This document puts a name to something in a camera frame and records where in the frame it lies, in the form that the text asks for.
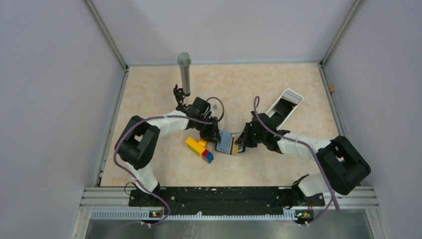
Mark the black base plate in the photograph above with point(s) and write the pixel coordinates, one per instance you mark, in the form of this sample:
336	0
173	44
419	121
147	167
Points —
225	201

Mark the black mini tripod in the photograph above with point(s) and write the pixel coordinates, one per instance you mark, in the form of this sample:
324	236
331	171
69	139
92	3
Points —
180	96

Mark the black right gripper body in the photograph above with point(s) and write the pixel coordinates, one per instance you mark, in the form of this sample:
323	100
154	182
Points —
254	137

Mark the gold striped credit card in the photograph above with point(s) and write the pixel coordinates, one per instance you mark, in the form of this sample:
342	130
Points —
234	147

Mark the grey microphone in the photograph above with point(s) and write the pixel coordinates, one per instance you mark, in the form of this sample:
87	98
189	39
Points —
184	62

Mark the aluminium frame rail right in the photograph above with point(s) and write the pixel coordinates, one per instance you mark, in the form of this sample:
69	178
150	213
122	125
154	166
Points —
330	67

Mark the yellow green toy brick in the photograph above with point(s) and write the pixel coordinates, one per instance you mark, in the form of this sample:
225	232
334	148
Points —
195	147

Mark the red blue toy brick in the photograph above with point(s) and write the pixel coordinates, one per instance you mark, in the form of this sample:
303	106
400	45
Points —
207	156

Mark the white card tray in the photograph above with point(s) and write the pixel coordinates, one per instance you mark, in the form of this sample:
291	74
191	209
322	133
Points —
284	107

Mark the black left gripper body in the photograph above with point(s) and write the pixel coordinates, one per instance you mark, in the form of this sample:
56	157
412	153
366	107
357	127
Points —
214	123

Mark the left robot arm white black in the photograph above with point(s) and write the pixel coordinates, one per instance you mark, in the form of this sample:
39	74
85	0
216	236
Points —
137	143

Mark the red yellow toy brick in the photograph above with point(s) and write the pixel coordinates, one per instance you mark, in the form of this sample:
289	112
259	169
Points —
203	143

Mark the small brown cork piece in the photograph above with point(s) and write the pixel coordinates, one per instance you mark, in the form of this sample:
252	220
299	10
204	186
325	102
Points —
331	88

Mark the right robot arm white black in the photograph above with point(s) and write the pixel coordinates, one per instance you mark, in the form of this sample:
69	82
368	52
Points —
341	166

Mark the dark blue card holder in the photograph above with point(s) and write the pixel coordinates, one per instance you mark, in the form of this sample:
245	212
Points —
225	144

